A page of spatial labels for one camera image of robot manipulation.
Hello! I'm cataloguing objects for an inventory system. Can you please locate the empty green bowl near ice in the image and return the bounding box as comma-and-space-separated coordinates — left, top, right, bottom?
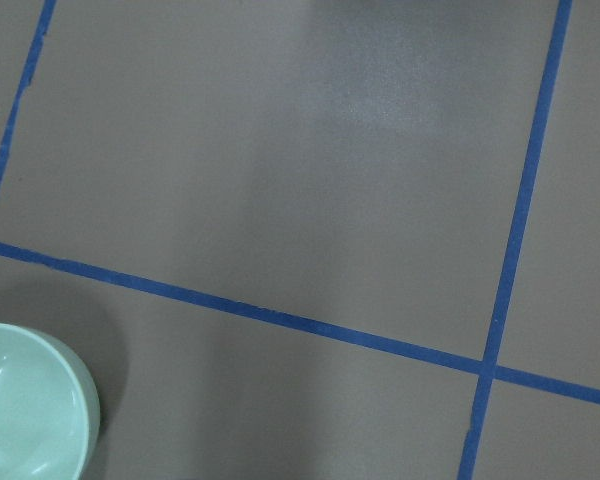
0, 323, 101, 479

